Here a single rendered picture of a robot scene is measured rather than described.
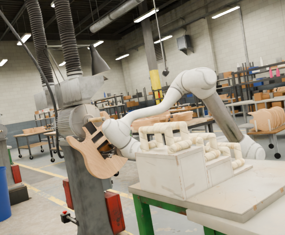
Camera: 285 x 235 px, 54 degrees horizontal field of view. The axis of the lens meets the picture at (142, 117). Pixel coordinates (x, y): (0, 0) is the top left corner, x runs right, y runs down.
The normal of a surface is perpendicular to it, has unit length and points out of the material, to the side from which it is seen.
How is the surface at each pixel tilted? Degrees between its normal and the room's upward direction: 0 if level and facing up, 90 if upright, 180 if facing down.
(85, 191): 90
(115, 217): 90
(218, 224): 90
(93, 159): 90
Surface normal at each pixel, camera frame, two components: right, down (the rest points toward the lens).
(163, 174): -0.79, 0.17
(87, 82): 0.60, -0.06
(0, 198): 0.83, -0.06
